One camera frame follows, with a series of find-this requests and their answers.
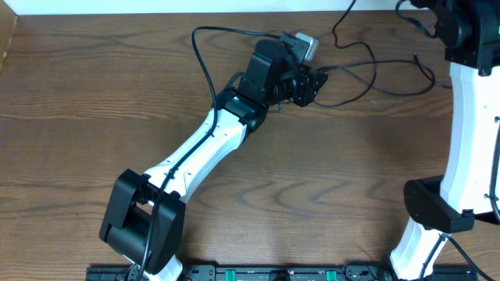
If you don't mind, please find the thin black cable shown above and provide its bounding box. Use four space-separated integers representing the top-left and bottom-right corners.
316 53 453 98

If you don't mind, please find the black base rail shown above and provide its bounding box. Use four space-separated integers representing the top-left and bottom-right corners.
84 263 478 281

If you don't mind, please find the thick black cable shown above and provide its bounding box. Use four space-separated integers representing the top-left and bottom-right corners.
312 0 379 109

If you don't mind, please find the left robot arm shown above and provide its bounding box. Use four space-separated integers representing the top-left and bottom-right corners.
99 33 327 280

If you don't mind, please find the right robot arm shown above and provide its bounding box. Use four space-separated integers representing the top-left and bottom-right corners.
389 0 499 280

